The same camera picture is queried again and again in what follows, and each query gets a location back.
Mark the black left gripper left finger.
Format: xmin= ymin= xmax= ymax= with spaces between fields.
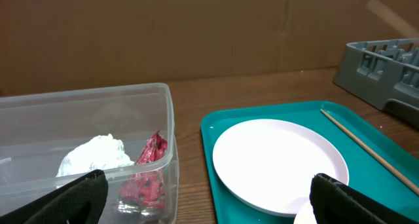
xmin=1 ymin=170 xmax=109 ymax=224

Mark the small pink rice bowl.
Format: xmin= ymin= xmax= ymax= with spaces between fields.
xmin=293 ymin=201 xmax=317 ymax=224

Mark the clear plastic bin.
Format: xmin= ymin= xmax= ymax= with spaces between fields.
xmin=1 ymin=83 xmax=179 ymax=223

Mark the wooden chopstick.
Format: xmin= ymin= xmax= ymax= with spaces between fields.
xmin=320 ymin=109 xmax=418 ymax=195

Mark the grey dishwasher rack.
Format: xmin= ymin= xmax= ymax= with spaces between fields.
xmin=333 ymin=38 xmax=418 ymax=127

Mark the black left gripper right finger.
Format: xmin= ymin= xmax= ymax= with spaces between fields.
xmin=310 ymin=173 xmax=418 ymax=224

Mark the large pink plate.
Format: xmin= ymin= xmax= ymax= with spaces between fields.
xmin=212 ymin=119 xmax=350 ymax=217

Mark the white tissue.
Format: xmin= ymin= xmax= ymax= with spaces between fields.
xmin=56 ymin=134 xmax=135 ymax=177

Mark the red foil snack wrapper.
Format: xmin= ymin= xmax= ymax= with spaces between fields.
xmin=113 ymin=132 xmax=168 ymax=219

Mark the teal plastic tray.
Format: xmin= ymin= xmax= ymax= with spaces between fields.
xmin=201 ymin=101 xmax=418 ymax=224

